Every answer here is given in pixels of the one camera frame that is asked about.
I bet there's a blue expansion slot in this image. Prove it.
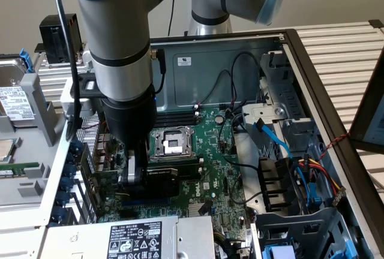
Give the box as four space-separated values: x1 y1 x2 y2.
127 199 170 207

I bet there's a silver hard disk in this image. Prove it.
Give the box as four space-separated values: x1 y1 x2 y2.
0 57 36 125

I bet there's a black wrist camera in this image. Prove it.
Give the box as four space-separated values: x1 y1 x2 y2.
70 72 103 101

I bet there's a black wrist connector cable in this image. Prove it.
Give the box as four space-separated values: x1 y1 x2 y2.
151 48 167 95

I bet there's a thin black cable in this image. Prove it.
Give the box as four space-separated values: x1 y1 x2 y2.
167 0 176 37

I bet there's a green motherboard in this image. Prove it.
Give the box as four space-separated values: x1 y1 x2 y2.
89 107 256 227

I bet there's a black RAM slot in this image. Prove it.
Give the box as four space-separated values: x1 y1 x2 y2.
176 162 205 170
179 171 204 180
155 111 201 122
179 167 205 175
156 108 200 119
154 116 199 128
149 157 205 165

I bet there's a grey drive cage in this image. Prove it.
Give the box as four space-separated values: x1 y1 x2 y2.
250 207 370 259

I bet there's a silver CPU socket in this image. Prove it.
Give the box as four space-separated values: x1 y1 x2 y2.
149 125 196 163

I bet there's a black box with connector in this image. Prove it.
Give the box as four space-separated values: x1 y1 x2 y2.
38 13 83 65

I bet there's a grey open PC case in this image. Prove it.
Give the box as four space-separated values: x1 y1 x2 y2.
38 28 384 259

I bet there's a silver CPU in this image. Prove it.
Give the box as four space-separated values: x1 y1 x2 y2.
0 138 18 164

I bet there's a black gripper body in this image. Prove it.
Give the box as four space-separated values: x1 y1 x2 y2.
101 89 158 169

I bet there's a silver chipset heatsink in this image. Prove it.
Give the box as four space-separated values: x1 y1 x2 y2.
187 203 208 217

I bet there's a black plastic bracket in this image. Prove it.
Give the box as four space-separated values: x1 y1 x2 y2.
257 156 292 212

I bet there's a silver disk bay bracket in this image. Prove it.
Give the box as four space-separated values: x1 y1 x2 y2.
241 103 289 125

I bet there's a blue SATA wire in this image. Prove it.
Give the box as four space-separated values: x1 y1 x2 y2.
253 119 294 160
293 162 322 212

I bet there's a black framed screen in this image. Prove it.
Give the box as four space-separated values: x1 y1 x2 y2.
349 50 384 155

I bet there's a green RAM stick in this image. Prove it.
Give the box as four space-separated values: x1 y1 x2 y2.
0 162 40 179

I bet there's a grey parts rack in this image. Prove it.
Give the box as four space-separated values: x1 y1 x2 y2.
0 73 91 212

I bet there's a thin black fan wire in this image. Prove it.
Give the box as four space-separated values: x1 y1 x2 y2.
196 68 238 109

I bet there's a grey power supply unit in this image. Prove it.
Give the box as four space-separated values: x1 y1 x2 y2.
38 215 216 259

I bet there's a blue disk caddy rail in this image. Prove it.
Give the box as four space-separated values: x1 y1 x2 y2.
19 48 33 74

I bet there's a grey metal disk bay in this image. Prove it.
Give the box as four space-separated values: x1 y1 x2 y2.
259 50 320 155

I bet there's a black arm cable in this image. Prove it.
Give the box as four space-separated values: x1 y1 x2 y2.
52 0 84 143

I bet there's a red black twisted wire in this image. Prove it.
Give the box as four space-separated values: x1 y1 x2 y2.
317 132 351 161

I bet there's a black looping wire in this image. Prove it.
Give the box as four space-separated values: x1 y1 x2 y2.
217 112 262 171

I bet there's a coloured power wire bundle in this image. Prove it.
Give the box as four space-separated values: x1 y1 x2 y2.
295 156 346 209

